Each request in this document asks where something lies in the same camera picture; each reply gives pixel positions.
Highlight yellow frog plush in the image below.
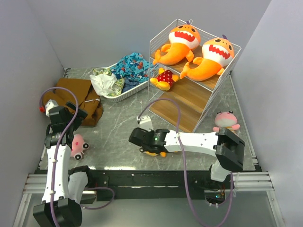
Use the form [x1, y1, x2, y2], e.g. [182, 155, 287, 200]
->
[140, 148, 167, 157]
[150, 68, 179, 91]

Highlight white wire wooden shelf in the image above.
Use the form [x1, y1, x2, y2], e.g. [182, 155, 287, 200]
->
[149, 19, 241, 132]

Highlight large orange shark plush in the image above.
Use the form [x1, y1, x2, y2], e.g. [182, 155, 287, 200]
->
[152, 21, 201, 66]

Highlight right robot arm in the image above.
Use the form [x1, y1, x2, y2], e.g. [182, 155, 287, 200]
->
[128, 127, 245, 189]

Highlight brown garment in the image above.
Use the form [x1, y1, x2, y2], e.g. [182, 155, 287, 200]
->
[42, 78, 103, 126]

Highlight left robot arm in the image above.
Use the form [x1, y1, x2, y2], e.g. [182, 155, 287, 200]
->
[33, 99, 94, 227]

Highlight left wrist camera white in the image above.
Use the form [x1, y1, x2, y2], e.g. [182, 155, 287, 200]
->
[39, 99, 59, 117]

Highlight pink frog plush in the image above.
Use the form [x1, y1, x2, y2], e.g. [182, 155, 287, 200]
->
[71, 134, 89, 160]
[213, 111, 240, 133]

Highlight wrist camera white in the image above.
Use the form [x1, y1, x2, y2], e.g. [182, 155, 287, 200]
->
[137, 115, 153, 131]
[39, 99, 59, 117]

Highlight white green cloth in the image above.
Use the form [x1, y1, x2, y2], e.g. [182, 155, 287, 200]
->
[89, 68, 125, 96]

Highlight blue patterned cloth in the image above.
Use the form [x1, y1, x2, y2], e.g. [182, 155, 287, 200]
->
[110, 52, 150, 93]

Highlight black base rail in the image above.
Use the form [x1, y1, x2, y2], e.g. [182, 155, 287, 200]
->
[87, 170, 231, 201]

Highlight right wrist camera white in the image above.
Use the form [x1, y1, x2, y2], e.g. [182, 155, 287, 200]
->
[137, 115, 153, 131]

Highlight white laundry basket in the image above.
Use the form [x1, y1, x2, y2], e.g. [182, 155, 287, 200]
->
[103, 65, 159, 103]

